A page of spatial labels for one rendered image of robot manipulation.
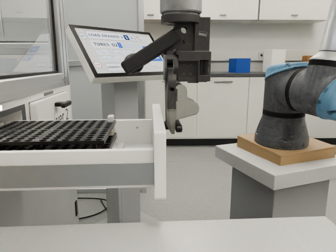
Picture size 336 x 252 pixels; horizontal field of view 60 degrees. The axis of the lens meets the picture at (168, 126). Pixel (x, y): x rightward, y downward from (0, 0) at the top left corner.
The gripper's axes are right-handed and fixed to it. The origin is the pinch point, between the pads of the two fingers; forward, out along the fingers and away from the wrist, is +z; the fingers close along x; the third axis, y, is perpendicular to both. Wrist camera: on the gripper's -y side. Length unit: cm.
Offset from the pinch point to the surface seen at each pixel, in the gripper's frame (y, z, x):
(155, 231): -2.9, 14.5, -13.2
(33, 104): -31.9, -1.8, 17.1
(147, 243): -4.1, 14.5, -16.3
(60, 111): -31.1, 2.9, 35.1
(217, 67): 92, -6, 359
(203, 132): 62, 71, 290
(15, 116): -34.5, 0.4, 12.9
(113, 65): -21, -11, 87
